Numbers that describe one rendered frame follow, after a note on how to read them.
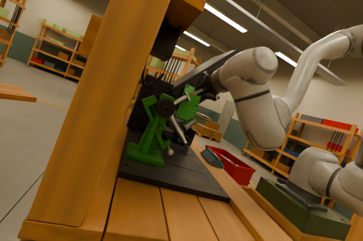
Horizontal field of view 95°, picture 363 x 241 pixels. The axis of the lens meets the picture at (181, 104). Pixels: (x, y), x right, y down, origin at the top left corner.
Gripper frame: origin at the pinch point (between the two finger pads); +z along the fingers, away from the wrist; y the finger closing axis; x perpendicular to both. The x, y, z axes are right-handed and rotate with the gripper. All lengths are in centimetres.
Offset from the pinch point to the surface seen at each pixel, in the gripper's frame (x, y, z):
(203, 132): -244, -163, 566
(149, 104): 24.2, 3.7, -6.2
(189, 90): -6.7, 2.8, 20.7
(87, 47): 36, 19, -32
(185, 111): 1.5, -7.5, 20.8
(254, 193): -11, -65, 9
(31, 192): 121, -18, 108
